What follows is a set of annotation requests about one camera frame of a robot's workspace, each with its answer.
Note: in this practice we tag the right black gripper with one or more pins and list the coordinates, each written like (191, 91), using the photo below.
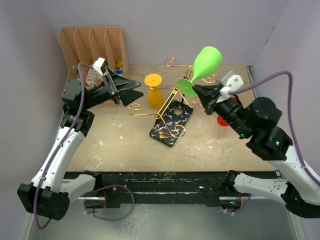
(207, 95)

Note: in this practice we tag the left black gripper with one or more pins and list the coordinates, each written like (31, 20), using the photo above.
(117, 83)

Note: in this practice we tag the red plastic wine glass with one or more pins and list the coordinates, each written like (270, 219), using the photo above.
(220, 120)

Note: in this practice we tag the green plastic wine glass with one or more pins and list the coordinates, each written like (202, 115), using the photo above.
(205, 64)

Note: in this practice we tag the yellow plastic wine glass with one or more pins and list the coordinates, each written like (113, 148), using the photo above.
(155, 98)

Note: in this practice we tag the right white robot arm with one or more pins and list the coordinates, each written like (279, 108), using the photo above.
(258, 123)

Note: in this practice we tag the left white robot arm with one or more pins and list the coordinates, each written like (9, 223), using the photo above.
(46, 195)

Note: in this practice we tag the black marble rack base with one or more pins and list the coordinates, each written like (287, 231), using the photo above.
(175, 116)

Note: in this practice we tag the yellow small object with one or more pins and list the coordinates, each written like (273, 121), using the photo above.
(119, 64)

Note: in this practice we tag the white printed packet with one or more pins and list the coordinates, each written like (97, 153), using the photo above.
(91, 77)

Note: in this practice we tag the peach plastic desk organizer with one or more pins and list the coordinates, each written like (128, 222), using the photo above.
(87, 44)

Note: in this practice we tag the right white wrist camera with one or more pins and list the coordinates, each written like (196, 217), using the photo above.
(230, 82)

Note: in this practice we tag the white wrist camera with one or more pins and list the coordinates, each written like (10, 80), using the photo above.
(230, 82)
(101, 66)

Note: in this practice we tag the gold wire glass rack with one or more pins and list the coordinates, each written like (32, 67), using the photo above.
(171, 62)

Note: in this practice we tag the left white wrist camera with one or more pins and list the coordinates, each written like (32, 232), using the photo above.
(101, 66)

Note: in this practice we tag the black metal base frame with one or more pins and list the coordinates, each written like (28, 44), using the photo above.
(162, 188)

